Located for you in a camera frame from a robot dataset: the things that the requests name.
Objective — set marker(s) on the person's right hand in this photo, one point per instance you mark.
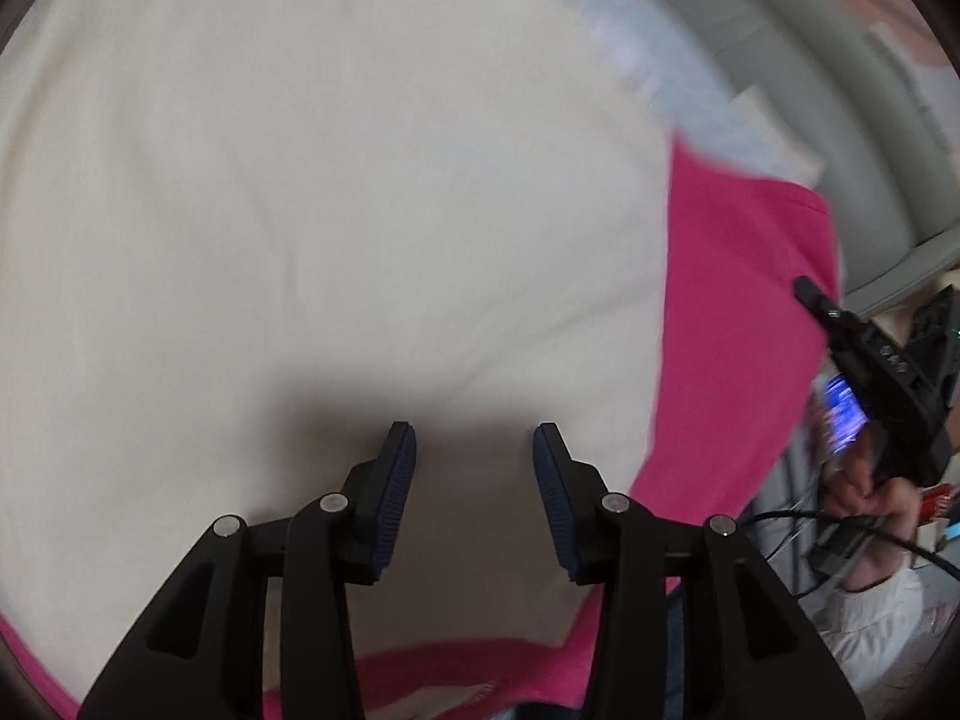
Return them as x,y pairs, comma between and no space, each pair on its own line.
881,517

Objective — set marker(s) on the blue checkered cartoon blanket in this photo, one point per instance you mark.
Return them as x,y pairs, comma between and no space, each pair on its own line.
660,67

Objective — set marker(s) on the cream and pink shirt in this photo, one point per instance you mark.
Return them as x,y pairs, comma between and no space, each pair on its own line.
300,202

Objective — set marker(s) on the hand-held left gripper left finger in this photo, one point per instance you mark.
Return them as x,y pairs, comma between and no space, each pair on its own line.
394,499

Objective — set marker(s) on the grey upholstered headboard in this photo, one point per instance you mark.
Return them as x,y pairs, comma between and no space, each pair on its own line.
840,135

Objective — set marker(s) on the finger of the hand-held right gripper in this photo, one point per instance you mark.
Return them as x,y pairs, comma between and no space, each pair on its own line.
845,416
821,307

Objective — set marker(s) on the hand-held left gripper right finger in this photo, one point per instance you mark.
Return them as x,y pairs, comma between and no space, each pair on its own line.
551,502

